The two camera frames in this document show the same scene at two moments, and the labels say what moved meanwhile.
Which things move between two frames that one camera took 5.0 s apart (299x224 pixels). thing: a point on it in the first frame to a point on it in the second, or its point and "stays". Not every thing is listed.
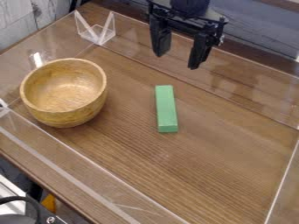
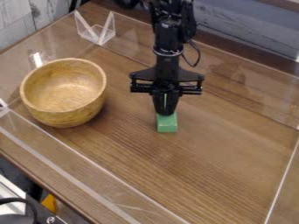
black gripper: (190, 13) to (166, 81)
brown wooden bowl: (63, 91) stays
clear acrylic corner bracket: (97, 33) stays
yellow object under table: (50, 203) stays
